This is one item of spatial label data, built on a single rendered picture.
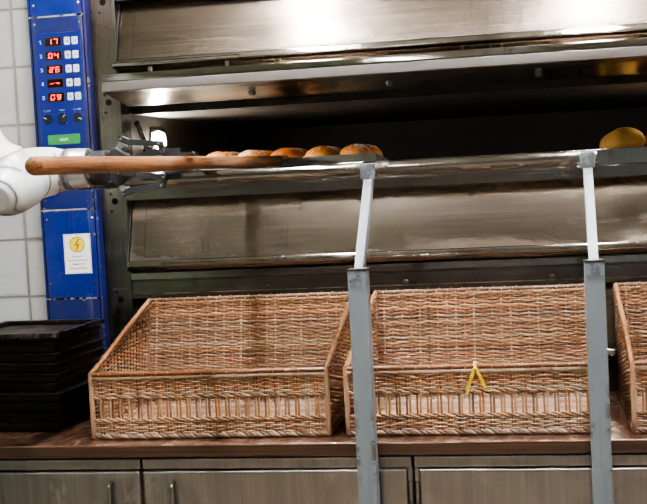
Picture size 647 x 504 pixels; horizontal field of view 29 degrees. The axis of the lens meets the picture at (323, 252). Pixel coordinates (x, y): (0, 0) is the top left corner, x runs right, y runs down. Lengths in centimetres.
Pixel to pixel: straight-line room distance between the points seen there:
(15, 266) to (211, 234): 55
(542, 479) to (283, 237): 98
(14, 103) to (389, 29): 102
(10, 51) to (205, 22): 54
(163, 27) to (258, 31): 26
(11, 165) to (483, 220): 119
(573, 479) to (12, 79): 179
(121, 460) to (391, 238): 88
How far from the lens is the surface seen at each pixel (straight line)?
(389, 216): 319
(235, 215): 327
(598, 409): 260
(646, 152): 316
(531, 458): 268
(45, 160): 198
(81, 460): 288
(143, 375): 284
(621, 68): 313
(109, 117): 336
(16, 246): 346
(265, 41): 324
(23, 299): 347
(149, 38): 333
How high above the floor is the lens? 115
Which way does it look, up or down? 3 degrees down
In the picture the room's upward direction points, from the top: 3 degrees counter-clockwise
